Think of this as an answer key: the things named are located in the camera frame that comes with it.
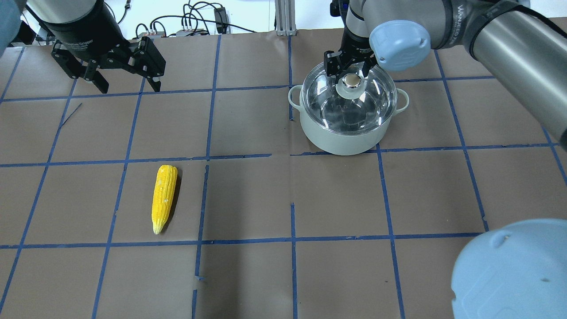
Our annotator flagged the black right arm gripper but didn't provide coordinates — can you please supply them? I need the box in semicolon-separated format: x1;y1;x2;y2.
323;33;377;78

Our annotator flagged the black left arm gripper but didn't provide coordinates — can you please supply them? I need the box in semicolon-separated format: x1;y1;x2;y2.
51;27;166;93

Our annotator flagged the glass pot lid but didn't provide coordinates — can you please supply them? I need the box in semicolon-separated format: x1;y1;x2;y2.
299;62;405;136

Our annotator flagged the yellow corn cob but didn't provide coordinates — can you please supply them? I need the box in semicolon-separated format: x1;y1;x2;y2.
151;165;178;235

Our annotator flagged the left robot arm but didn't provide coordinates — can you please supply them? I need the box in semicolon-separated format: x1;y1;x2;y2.
1;0;166;93

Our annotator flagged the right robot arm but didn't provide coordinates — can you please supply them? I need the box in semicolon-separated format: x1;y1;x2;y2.
323;0;567;319

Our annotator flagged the pale green cooking pot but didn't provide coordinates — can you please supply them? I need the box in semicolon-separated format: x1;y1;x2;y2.
288;85;410;156

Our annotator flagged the aluminium frame post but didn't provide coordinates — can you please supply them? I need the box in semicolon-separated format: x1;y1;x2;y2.
275;0;297;36

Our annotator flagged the black cable bundle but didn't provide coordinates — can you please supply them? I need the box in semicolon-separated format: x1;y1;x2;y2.
135;0;257;38

